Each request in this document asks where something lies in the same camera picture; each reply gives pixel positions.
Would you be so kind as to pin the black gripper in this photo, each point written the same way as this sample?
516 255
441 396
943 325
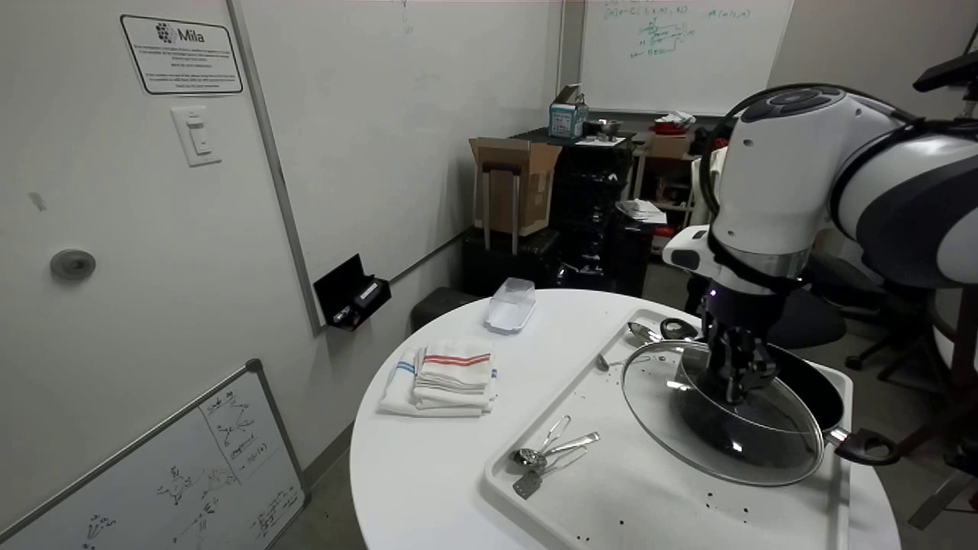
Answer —
744 325

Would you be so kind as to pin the glass lid with black knob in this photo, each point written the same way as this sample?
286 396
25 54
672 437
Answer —
759 454

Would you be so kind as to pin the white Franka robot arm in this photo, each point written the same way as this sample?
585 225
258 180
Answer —
795 173

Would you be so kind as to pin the black frying pan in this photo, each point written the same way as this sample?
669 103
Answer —
813 391

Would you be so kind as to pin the black office chair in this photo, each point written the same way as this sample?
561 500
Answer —
813 317

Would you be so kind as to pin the white plastic tray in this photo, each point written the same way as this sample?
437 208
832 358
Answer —
630 500

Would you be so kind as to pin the brown boxes on shelf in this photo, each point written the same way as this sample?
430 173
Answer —
668 169

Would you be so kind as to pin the black shelf unit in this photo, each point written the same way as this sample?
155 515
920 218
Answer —
600 204

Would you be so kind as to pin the clear plastic container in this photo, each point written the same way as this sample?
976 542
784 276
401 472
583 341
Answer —
510 305

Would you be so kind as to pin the brown cardboard box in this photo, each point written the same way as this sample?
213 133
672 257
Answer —
522 184

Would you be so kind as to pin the blue tissue box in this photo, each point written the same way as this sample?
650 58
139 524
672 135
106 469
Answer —
567 117

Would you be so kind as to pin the black marker holder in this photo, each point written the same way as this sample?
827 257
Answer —
354 290

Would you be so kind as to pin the small leaning whiteboard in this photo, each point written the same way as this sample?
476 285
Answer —
173 478

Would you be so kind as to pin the far wall whiteboard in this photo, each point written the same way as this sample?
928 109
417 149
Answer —
693 49

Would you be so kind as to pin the large wall whiteboard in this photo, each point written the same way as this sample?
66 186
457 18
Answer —
406 122

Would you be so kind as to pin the white light switch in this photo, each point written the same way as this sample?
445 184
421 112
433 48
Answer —
197 135

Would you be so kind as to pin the white wall notice sign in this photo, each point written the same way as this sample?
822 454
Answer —
184 54

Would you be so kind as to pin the round grey wall bumper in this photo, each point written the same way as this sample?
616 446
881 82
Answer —
70 265

